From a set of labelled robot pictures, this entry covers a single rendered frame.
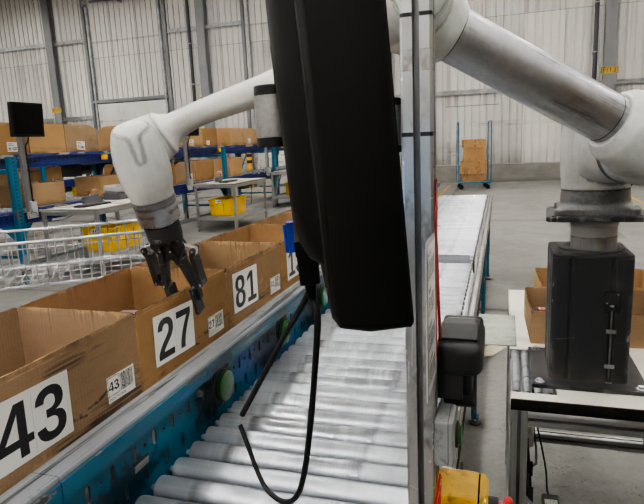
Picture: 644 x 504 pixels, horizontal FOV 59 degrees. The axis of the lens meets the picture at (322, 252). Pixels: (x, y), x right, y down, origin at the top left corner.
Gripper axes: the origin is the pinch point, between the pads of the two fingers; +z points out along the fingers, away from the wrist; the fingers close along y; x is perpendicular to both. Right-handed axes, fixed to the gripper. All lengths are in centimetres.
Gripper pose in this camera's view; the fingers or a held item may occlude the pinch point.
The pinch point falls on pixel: (186, 299)
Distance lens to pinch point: 134.2
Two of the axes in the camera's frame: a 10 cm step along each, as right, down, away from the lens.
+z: 1.4, 8.5, 5.0
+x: 2.6, -5.2, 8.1
